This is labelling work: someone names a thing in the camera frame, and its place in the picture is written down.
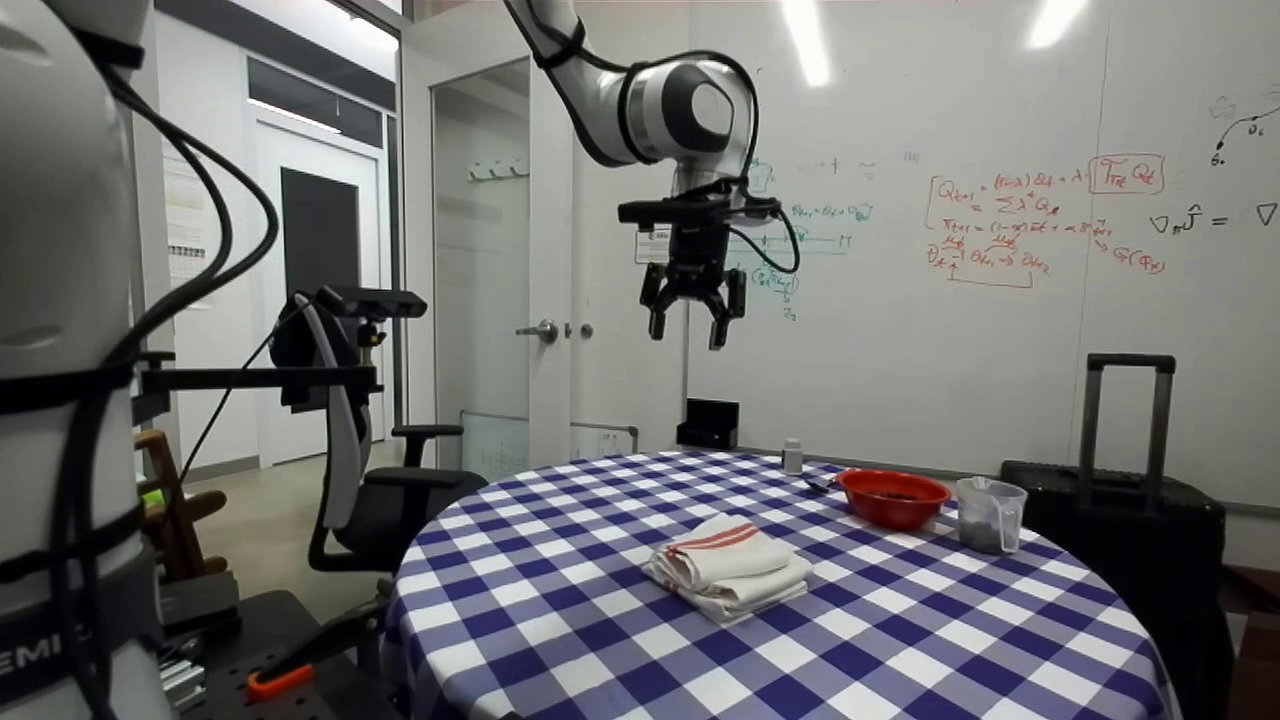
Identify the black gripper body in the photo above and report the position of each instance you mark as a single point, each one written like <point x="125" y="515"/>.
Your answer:
<point x="697" y="267"/>

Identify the white cloth with red stripes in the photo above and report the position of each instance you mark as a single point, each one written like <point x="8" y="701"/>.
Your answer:
<point x="724" y="565"/>

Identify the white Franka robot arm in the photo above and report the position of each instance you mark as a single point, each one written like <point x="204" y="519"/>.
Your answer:
<point x="652" y="112"/>

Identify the black box behind table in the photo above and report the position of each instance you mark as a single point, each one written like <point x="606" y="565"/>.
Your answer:
<point x="705" y="426"/>

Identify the white door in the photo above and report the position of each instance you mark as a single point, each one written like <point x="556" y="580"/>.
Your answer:
<point x="494" y="267"/>

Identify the red bowl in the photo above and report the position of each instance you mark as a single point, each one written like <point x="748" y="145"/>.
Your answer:
<point x="888" y="496"/>

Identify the clear plastic cup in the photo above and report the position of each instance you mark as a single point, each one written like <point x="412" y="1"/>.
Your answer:
<point x="991" y="519"/>

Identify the black office chair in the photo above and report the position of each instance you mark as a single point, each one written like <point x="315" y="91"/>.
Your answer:
<point x="386" y="505"/>

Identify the blue white checkered tablecloth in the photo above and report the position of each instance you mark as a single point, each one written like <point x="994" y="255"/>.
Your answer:
<point x="533" y="626"/>

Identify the brown wooden stand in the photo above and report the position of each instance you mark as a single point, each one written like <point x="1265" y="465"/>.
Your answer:
<point x="175" y="515"/>

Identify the white paper wall sign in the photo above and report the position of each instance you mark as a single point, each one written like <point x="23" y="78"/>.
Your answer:
<point x="651" y="250"/>

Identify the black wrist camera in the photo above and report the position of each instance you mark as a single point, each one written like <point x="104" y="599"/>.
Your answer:
<point x="695" y="211"/>

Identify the wall whiteboard with writing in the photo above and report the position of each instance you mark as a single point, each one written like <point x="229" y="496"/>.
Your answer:
<point x="933" y="375"/>

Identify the wall coat hooks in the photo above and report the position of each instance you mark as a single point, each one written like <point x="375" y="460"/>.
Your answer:
<point x="497" y="174"/>

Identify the black camera on mount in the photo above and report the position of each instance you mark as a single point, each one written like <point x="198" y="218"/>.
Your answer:
<point x="380" y="300"/>

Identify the black horizontal mount bar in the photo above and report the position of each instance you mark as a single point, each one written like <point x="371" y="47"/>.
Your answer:
<point x="240" y="379"/>

